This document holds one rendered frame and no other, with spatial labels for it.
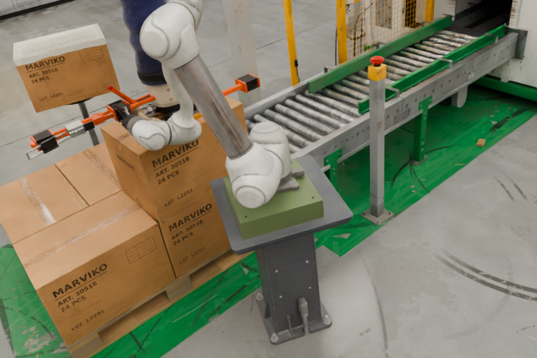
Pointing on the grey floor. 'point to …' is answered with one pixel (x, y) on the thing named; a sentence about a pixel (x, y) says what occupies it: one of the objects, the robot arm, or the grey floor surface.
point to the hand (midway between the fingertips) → (117, 111)
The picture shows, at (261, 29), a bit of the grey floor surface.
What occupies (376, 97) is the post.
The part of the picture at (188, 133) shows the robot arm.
